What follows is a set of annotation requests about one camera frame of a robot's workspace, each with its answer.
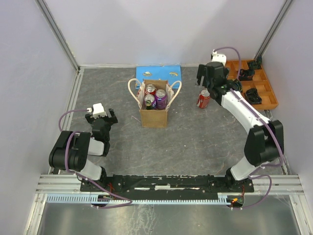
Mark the aluminium frame rail front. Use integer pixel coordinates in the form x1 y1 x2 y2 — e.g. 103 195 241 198
36 174 304 195

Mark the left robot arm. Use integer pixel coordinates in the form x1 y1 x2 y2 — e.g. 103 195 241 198
49 103 118 191

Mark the green topped dark can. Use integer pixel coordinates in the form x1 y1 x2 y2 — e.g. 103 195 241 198
144 94 157 110

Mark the purple cable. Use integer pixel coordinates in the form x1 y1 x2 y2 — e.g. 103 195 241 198
58 109 133 210
212 47 287 210

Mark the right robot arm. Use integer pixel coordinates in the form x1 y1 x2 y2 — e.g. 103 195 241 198
197 62 284 191

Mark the teal rolled sock corner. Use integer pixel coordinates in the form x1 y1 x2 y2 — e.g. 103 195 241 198
247 55 263 70

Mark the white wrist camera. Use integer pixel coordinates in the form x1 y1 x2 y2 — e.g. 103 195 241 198
211 50 227 66
87 103 107 118

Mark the purple soda can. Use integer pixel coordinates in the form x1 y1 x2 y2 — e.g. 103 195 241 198
155 89 167 110

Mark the light blue cable duct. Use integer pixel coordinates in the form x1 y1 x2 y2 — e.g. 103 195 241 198
46 192 233 204

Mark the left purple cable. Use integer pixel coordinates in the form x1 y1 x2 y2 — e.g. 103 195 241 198
58 109 133 210

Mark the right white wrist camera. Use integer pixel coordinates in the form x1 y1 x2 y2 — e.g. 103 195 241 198
211 50 227 66

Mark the burlap canvas bag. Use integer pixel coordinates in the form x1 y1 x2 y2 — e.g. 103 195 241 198
127 78 182 128

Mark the red cola can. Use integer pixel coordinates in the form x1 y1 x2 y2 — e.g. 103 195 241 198
197 88 210 109
145 84 157 95

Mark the orange compartment tray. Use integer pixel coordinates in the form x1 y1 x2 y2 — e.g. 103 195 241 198
225 60 278 110

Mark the black rolled sock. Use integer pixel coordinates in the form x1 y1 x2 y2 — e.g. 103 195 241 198
244 88 262 105
238 69 255 81

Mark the black rolled sock upper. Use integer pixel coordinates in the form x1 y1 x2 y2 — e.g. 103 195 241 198
238 69 255 81

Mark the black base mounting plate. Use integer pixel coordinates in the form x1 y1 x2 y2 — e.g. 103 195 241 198
78 175 254 201

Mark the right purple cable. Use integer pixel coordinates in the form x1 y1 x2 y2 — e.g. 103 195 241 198
212 47 287 210

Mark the black rolled sock lower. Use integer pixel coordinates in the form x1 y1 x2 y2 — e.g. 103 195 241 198
244 88 262 105

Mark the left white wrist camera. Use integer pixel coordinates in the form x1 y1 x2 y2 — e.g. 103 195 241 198
87 103 107 118

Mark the blue yellow rolled sock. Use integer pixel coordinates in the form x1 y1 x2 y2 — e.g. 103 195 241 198
232 79 243 92

